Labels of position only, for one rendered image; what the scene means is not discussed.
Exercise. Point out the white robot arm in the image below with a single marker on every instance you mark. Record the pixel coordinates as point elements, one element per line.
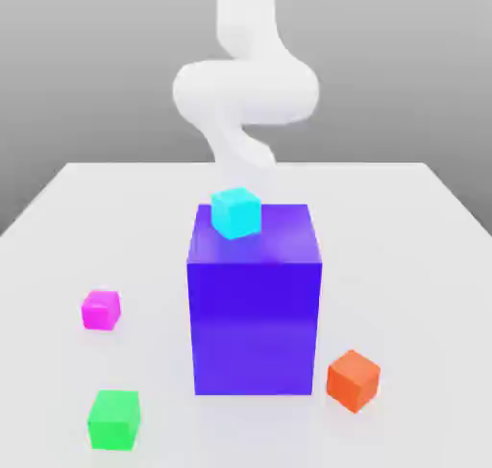
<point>246,91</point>

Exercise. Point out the small cyan cube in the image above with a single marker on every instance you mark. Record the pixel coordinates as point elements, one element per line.
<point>235,214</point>

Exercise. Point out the small magenta cube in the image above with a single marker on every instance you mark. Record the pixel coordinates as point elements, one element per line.
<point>100,311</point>

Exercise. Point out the small orange cube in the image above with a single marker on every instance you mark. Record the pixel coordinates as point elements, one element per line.
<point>353,379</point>

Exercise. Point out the small green cube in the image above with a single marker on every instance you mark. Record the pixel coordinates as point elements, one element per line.
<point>113,422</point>

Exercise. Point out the large purple box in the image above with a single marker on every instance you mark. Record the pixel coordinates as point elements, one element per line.
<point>253,322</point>

